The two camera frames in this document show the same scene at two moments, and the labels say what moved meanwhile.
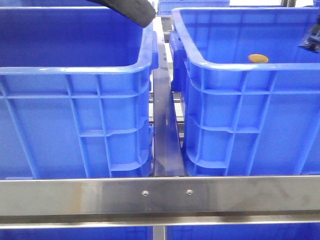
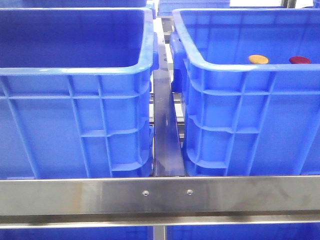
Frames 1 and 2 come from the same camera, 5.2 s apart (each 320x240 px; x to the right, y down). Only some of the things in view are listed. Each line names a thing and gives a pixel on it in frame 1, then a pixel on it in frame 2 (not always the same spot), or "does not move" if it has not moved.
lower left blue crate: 136,233 does not move
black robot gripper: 312,41 to 299,60
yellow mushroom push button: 258,58 does not move
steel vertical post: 158,232 does not move
